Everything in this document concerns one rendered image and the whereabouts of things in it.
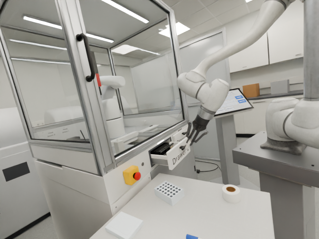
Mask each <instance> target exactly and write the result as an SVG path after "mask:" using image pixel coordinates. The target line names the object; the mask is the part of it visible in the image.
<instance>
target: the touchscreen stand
mask: <svg viewBox="0 0 319 239"><path fill-rule="evenodd" d="M216 131H217V139H218V147H219V155H220V164H221V172H222V177H219V178H216V179H213V180H210V181H208V182H212V183H217V184H224V185H227V184H231V185H235V186H237V187H240V188H245V189H251V190H256V191H261V190H260V188H259V187H258V186H256V185H254V184H253V183H251V182H249V181H248V180H246V179H245V178H243V177H241V176H240V175H239V169H238V164H236V163H233V154H232V149H234V148H236V140H235V126H234V117H233V115H229V116H224V117H220V118H216Z"/></svg>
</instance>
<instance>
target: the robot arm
mask: <svg viewBox="0 0 319 239"><path fill-rule="evenodd" d="M294 1H296V0H265V1H264V2H263V4H262V6H261V9H260V11H259V13H258V16H257V18H256V20H255V22H254V24H253V26H252V27H251V29H250V30H249V31H248V32H247V33H246V34H244V35H243V36H242V37H240V38H239V39H237V40H235V41H234V42H232V43H230V44H228V45H226V46H225V47H223V48H221V49H220V50H218V51H216V52H214V53H213V54H211V55H210V56H208V57H207V58H205V59H204V60H203V61H202V62H201V63H200V64H199V65H198V67H197V68H196V69H194V70H191V71H190V72H189V73H182V74H180V75H179V76H178V78H177V86H178V87H179V88H180V89H181V90H182V91H183V92H184V93H185V94H187V95H189V96H190V97H193V98H195V99H197V100H199V101H200V102H201V105H200V107H199V110H198V112H197V116H196V118H195V120H194V121H189V122H188V129H187V134H186V137H187V138H188V139H187V141H186V143H187V145H186V147H185V149H186V150H187V149H188V148H189V146H191V145H192V144H193V143H194V142H195V143H197V142H198V141H199V140H200V139H201V138H202V137H203V136H204V135H206V134H207V133H208V131H207V130H206V126H207V124H208V123H209V121H210V120H212V118H213V117H214V115H215V114H216V112H217V110H218V109H219V108H220V107H221V106H222V105H223V103H224V101H225V99H226V97H227V95H228V92H229V89H230V86H229V84H228V83H227V82H226V81H224V80H221V79H218V78H217V79H215V80H213V81H212V82H211V83H210V84H209V83H206V73H207V71H208V69H209V68H210V67H211V66H213V65H214V64H216V63H218V62H220V61H222V60H224V59H226V58H228V57H230V56H232V55H234V54H236V53H238V52H240V51H242V50H244V49H246V48H248V47H249V46H251V45H252V44H254V43H255V42H256V41H258V40H259V39H260V38H261V37H262V36H263V35H264V34H265V33H266V32H267V30H268V29H269V28H270V27H271V26H272V25H273V24H274V22H275V21H276V20H277V19H278V18H279V17H280V16H281V15H282V14H283V13H284V11H285V10H286V9H287V8H288V7H289V6H290V4H291V3H293V2H294ZM300 1H301V2H302V3H303V99H301V100H300V101H299V100H298V99H295V98H293V97H288V98H280V99H275V100H272V102H270V103H269V105H268V107H267V110H266V115H265V123H266V132H267V141H266V142H265V143H263V144H261V145H260V148H263V149H270V150H275V151H281V152H285V153H290V154H294V155H298V156H300V155H302V151H303V150H304V149H305V147H306V146H309V147H313V148H316V149H319V0H300ZM192 124H193V129H192V132H191V133H190V130H191V125H192ZM195 130H196V134H195V135H194V137H193V139H191V138H192V136H193V134H194V132H195ZM203 130H204V132H203V134H202V135H201V136H200V137H199V138H198V139H197V140H196V137H197V136H198V134H199V132H201V131H203Z"/></svg>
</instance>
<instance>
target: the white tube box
mask: <svg viewBox="0 0 319 239"><path fill-rule="evenodd" d="M154 192H155V195H156V196H157V197H159V198H160V199H162V200H164V201H165V202H167V203H168V204H170V205H171V206H173V205H175V204H176V203H177V202H178V201H179V200H180V199H181V198H183V197H184V196H185V195H184V189H183V188H181V187H179V186H176V185H174V184H172V183H170V182H168V181H164V182H163V183H161V184H160V185H158V186H157V187H155V188H154Z"/></svg>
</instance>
